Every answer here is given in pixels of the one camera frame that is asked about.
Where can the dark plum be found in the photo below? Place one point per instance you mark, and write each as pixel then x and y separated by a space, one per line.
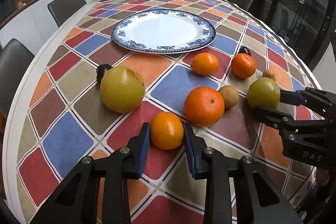
pixel 101 70
pixel 244 50

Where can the colourful checkered tablecloth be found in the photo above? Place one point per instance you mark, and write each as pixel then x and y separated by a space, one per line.
pixel 58 116

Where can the orange mandarin near plate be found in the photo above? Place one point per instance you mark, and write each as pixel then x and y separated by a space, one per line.
pixel 205 64

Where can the grey chair left near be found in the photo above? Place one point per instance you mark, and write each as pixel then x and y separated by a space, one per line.
pixel 15 59

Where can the orange tangerine right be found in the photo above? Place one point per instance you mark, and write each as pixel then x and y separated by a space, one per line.
pixel 243 66

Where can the blue white porcelain plate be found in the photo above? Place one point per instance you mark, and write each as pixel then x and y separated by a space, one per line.
pixel 163 31

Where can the small orange mandarin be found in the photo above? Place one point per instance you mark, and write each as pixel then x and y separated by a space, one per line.
pixel 166 131

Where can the small green apple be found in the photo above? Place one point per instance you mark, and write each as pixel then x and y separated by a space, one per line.
pixel 264 92

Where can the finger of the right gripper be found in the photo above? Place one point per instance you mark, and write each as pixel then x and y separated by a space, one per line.
pixel 276 119
pixel 293 98

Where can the dark plum left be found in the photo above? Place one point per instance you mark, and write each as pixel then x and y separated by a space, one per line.
pixel 101 70

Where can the dark plum right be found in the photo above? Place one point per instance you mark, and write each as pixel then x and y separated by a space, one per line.
pixel 244 50

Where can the large yellow-green apple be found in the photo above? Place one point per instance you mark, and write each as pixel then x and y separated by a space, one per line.
pixel 122 89

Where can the large orange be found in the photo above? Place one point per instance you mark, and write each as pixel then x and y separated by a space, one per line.
pixel 204 106

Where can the white kitchen counter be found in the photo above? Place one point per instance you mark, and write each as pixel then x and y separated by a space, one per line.
pixel 32 26

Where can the grey chair left far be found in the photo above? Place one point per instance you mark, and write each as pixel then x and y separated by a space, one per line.
pixel 62 10

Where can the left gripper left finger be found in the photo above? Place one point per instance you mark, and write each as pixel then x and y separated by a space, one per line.
pixel 75 200

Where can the small brown fruit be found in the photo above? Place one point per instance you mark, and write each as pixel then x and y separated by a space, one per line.
pixel 269 74

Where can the brown round fruit centre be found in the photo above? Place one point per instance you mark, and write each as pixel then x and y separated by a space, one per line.
pixel 230 96

